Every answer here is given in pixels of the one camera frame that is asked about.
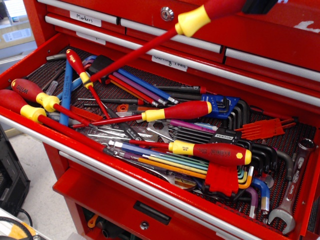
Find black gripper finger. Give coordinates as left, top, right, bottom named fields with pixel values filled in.
left=241, top=0, right=278, bottom=15

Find large red yellow screwdriver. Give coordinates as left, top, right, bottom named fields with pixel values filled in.
left=90, top=0, right=246, bottom=82

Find silver chest lock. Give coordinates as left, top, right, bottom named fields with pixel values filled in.
left=160, top=6, right=174, bottom=22

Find blue holder hex keys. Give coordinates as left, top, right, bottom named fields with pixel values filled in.
left=201, top=94, right=250, bottom=120

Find black red precision screwdriver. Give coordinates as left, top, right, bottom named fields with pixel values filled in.
left=156, top=86, right=207, bottom=94

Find Cutting Tools label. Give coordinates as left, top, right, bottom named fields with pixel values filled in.
left=151, top=55, right=188, bottom=72

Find red yellow screwdriver middle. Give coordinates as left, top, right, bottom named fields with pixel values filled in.
left=71, top=100, right=213, bottom=129

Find orange plastic key holder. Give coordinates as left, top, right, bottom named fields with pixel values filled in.
left=235, top=118, right=296, bottom=141

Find black holder colored hex keys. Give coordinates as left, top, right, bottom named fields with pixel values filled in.
left=89, top=55, right=179, bottom=106

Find silver combination wrench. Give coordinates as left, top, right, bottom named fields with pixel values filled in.
left=268, top=138, right=316, bottom=235

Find Tekton black hex key set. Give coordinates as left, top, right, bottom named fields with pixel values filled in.
left=166, top=119, right=294, bottom=181

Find red yellow screwdriver front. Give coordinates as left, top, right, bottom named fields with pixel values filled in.
left=129, top=139, right=252, bottom=166

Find red tool chest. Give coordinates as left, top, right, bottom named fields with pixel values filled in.
left=21, top=0, right=320, bottom=240

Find open red drawer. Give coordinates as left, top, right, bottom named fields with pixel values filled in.
left=0, top=32, right=320, bottom=240

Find Markers label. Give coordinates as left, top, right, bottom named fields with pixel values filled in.
left=69, top=11, right=102, bottom=27

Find red holder colored hex keys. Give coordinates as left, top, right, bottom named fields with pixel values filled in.
left=107, top=140, right=270, bottom=218

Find small red yellow screwdriver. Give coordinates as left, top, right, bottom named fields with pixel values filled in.
left=66, top=49, right=110, bottom=120

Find red yellow Wiha screwdriver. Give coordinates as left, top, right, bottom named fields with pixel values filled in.
left=11, top=78, right=97, bottom=129

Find long red yellow screwdriver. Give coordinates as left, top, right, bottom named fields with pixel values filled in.
left=0, top=89, right=114, bottom=156

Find black equipment box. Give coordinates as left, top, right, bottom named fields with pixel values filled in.
left=0, top=129, right=30, bottom=216

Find blue handled tool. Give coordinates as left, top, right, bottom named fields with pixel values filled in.
left=59, top=60, right=73, bottom=126

